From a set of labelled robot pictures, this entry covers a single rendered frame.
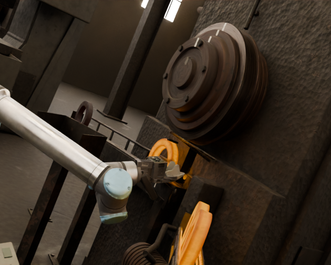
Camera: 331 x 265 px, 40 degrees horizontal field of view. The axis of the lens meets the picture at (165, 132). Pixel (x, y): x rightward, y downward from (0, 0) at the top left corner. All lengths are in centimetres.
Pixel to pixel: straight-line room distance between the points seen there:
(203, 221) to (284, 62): 77
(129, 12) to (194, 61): 1076
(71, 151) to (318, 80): 82
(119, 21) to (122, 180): 1101
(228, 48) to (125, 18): 1077
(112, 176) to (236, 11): 97
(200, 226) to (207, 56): 71
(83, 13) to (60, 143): 291
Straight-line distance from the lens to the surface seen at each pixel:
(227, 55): 165
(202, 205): 131
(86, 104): 274
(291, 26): 175
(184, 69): 171
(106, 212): 154
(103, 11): 1217
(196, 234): 111
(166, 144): 186
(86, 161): 145
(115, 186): 141
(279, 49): 174
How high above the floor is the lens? 106
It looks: 6 degrees down
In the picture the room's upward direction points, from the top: 23 degrees clockwise
